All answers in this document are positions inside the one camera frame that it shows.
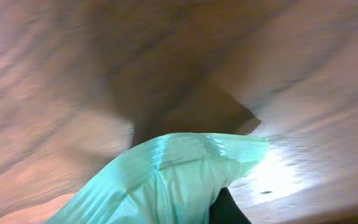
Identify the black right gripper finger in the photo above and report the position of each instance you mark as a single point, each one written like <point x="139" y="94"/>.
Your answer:
<point x="225" y="211"/>

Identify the mint toilet tissue pack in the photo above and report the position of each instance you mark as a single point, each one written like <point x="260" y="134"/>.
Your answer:
<point x="173" y="178"/>

